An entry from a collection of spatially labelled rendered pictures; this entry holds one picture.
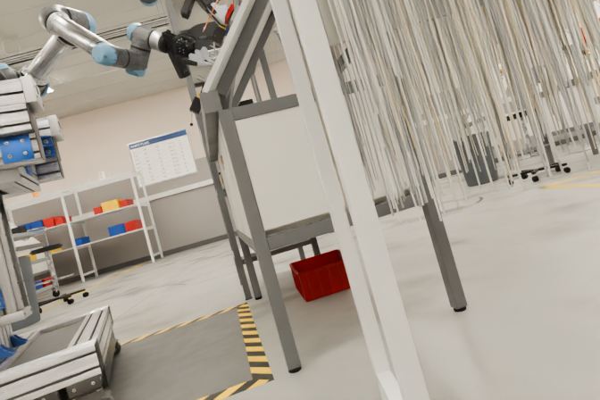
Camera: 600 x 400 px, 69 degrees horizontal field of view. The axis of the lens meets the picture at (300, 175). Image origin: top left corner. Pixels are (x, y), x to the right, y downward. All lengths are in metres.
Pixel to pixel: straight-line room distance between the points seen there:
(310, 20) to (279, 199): 0.79
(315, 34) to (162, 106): 9.05
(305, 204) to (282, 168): 0.13
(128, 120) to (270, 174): 8.53
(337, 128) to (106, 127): 9.41
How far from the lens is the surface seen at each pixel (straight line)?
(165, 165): 9.38
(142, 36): 1.82
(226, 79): 1.50
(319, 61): 0.58
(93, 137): 9.97
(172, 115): 9.51
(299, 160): 1.33
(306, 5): 0.61
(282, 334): 1.35
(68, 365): 1.55
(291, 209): 1.32
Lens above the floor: 0.50
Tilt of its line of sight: 2 degrees up
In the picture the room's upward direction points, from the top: 16 degrees counter-clockwise
